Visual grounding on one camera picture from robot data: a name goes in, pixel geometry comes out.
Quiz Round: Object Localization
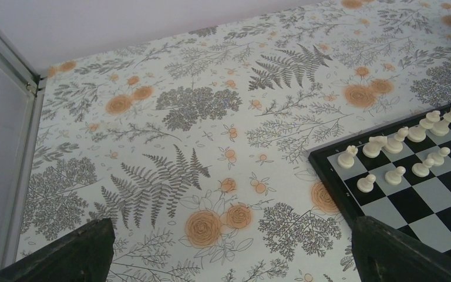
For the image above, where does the aluminium rail frame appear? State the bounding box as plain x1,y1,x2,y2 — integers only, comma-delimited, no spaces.
0,30,42,269

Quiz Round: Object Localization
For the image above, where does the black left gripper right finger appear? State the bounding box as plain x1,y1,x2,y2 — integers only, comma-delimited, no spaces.
352,216,451,281

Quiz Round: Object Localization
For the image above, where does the white chess knight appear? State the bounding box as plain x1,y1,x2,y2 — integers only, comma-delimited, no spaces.
362,136,388,159

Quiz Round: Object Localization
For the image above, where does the white chess king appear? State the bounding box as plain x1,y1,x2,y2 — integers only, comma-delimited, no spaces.
430,108,451,136

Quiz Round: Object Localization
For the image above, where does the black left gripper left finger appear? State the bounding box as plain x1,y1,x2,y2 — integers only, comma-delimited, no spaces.
0,218,115,281

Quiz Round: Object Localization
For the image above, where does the floral patterned table mat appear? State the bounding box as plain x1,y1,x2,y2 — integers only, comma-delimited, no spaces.
16,1,451,281

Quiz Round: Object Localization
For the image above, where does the white chess bishop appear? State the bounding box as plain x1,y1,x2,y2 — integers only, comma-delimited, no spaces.
384,126,409,154

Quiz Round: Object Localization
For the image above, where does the white chess rook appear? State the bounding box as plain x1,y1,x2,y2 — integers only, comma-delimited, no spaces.
337,145,358,169

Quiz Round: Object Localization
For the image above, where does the black white chessboard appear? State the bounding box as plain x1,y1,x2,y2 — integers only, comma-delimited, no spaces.
309,114,451,257

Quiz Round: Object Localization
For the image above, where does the white chess pawn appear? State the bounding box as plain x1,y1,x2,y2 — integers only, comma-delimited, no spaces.
427,147,451,166
412,158,435,177
385,166,406,186
356,174,376,193

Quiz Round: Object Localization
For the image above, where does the white chess queen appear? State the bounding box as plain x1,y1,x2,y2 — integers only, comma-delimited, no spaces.
407,110,440,143

